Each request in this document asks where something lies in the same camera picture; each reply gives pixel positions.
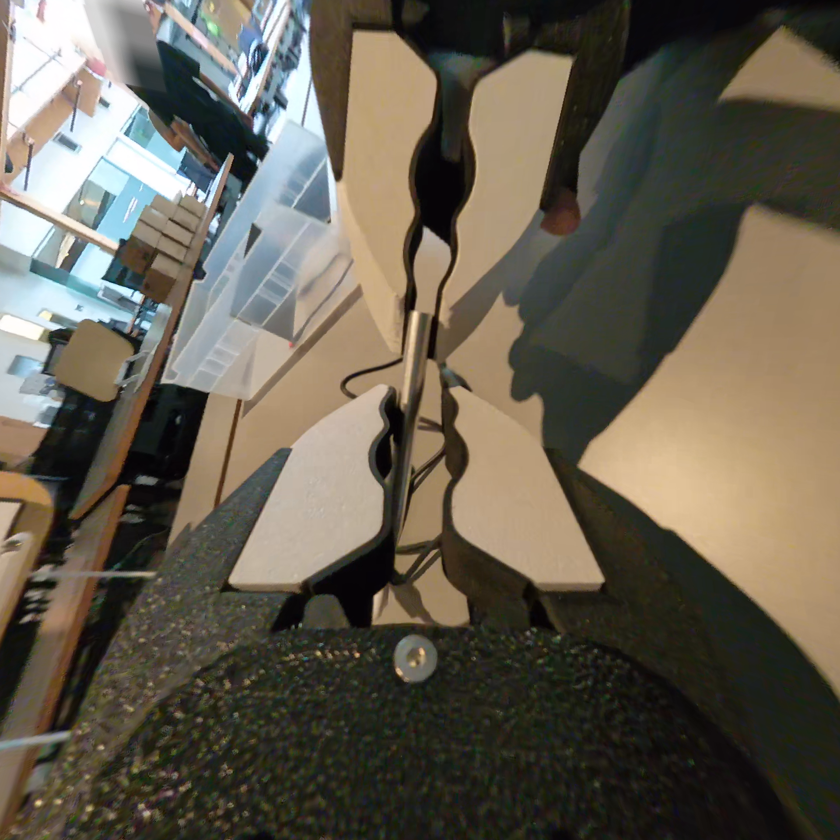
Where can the clear plastic bin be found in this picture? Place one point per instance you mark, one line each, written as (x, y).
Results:
(262, 275)

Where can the white document stand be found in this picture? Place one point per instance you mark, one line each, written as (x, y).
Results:
(79, 574)

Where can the white usb hub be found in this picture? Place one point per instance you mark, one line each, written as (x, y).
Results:
(413, 394)

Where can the stack of cardboard boxes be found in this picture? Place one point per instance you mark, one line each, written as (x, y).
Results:
(164, 249)

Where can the rounded beige board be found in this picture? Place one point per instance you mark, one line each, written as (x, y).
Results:
(95, 361)

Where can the person's right hand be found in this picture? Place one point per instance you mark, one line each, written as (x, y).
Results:
(561, 216)

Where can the instruction sheet on stand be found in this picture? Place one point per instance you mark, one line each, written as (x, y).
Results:
(26, 538)

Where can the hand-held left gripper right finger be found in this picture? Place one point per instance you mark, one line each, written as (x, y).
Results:
(518, 512)

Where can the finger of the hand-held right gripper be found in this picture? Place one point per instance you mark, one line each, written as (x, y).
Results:
(512, 164)
(380, 164)

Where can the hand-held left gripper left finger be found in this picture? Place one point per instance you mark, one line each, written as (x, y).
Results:
(321, 512)

